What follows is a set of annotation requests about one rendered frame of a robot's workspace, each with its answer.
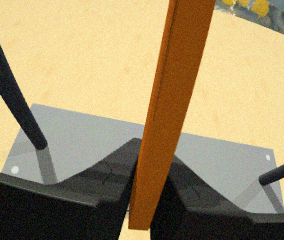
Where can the orange handle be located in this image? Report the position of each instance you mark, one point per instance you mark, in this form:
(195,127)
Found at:
(183,40)

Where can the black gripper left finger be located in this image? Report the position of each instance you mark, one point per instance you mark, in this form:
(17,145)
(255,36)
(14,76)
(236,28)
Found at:
(91,205)

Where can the grey two-post stand with wire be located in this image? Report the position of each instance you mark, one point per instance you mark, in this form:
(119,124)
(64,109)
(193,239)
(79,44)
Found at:
(56,143)

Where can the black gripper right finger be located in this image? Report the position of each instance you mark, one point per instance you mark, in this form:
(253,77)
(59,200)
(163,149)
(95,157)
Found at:
(189,209)

